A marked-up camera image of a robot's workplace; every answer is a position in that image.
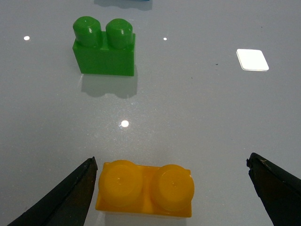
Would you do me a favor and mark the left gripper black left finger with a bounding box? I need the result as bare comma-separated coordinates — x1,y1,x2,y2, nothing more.
9,157,98,226

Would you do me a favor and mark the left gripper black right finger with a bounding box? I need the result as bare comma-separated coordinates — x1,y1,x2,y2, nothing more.
246,153,301,226

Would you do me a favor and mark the yellow toy block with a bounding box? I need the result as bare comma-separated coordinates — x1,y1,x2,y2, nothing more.
95,160,195,219

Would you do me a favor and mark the green toy block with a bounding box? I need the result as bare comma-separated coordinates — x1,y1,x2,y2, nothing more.
72,16,135,76

